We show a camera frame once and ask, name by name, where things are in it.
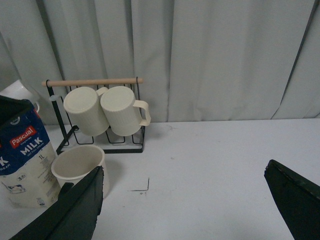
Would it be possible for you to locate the white mug on tree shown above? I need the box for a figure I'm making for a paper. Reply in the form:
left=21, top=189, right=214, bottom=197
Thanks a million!
left=0, top=79, right=40, bottom=113

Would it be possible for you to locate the Pascual milk carton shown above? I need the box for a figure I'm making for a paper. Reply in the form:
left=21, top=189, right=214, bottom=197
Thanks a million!
left=0, top=102, right=61, bottom=208

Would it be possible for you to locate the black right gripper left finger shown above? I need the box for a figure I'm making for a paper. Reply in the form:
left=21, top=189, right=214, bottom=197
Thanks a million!
left=11, top=166, right=104, bottom=240

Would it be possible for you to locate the cream ribbed mug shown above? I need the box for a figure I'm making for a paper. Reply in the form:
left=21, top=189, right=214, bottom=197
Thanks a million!
left=100, top=86, right=151, bottom=137
left=63, top=86, right=110, bottom=137

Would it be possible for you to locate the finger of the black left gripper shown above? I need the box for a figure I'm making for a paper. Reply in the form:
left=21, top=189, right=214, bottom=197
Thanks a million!
left=0, top=95, right=31, bottom=128

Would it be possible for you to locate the black wire cup rack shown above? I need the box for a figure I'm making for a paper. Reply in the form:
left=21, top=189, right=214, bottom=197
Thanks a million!
left=41, top=76, right=145, bottom=155

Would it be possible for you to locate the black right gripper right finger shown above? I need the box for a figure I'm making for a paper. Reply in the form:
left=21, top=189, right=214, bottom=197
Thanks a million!
left=264, top=159, right=320, bottom=240

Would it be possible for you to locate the cream ribbed mug left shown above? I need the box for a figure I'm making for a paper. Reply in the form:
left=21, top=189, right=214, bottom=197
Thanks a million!
left=63, top=86, right=110, bottom=137

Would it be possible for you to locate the smiley cup black handle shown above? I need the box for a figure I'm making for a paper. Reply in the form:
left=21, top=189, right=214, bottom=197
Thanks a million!
left=50, top=145, right=110, bottom=201

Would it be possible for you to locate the cream ribbed mug right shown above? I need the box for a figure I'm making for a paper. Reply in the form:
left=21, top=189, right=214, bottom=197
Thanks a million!
left=100, top=86, right=151, bottom=137

